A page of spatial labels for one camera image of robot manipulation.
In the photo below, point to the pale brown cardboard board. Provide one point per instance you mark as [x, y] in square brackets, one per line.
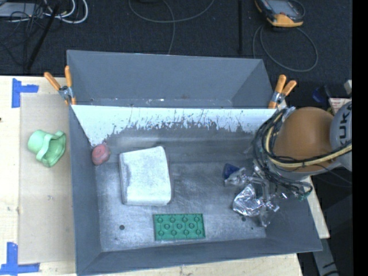
[43, 200]

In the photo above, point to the white sponge block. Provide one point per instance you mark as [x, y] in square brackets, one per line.
[146, 177]

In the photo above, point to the dark green flat block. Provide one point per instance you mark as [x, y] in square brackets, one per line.
[179, 226]

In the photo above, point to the crumpled silver foil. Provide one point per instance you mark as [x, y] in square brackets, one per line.
[246, 201]

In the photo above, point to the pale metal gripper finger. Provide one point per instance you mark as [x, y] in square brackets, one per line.
[266, 211]
[238, 179]

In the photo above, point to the small blue object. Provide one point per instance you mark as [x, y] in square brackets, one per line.
[230, 170]

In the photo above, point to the grey metal bin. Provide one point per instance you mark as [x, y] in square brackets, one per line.
[201, 165]

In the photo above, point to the light green plastic cup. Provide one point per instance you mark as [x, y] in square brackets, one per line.
[47, 147]

